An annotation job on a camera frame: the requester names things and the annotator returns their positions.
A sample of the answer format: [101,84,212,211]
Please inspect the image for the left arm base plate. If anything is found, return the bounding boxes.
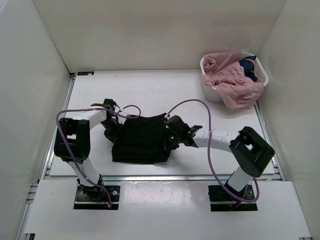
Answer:
[73,185,121,210]

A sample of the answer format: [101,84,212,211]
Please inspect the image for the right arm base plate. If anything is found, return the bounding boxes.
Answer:
[208,185,258,212]

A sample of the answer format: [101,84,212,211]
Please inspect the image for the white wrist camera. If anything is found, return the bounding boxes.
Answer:
[115,112,133,125]
[163,113,171,122]

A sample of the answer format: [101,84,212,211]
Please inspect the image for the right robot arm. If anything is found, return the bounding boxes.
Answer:
[164,114,275,203]

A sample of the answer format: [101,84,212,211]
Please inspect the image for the navy blue garment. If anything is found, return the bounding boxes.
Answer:
[239,55,258,82]

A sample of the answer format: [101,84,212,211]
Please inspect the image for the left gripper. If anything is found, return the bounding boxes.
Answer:
[100,119,125,146]

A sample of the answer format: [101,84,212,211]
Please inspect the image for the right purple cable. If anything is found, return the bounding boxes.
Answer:
[164,99,261,206]

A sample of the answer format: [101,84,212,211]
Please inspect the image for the front aluminium frame rail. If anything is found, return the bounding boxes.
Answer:
[103,175,216,182]

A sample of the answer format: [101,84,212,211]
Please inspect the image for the white laundry basket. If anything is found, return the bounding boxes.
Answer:
[199,50,269,103]

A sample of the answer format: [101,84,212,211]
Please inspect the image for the pink trousers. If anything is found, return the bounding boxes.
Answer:
[202,50,264,110]

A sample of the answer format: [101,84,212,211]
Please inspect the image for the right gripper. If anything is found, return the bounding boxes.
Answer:
[160,128,182,152]

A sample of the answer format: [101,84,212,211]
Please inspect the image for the black trousers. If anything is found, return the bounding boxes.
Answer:
[111,113,171,165]

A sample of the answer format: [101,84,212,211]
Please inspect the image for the left aluminium frame rail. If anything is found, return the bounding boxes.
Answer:
[14,72,76,240]

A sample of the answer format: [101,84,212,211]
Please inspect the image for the blue label sticker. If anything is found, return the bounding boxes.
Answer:
[77,71,95,76]

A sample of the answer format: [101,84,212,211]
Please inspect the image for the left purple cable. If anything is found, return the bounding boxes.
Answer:
[56,104,141,206]

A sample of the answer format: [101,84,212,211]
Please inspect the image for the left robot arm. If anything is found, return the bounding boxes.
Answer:
[54,98,126,200]

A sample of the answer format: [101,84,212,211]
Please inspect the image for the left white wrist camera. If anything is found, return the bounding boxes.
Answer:
[115,112,133,125]

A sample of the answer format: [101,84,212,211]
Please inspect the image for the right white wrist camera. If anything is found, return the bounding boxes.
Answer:
[163,113,171,122]

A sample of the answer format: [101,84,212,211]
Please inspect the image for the purple cable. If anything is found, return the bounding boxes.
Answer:
[164,99,261,206]
[56,104,141,206]

